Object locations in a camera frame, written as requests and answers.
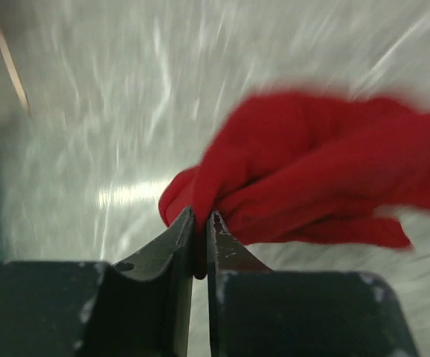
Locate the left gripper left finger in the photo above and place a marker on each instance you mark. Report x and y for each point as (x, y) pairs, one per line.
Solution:
(137, 307)

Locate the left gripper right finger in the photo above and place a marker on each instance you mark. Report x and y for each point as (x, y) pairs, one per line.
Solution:
(257, 311)

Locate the dark red t shirt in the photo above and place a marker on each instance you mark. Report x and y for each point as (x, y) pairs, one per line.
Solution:
(294, 166)

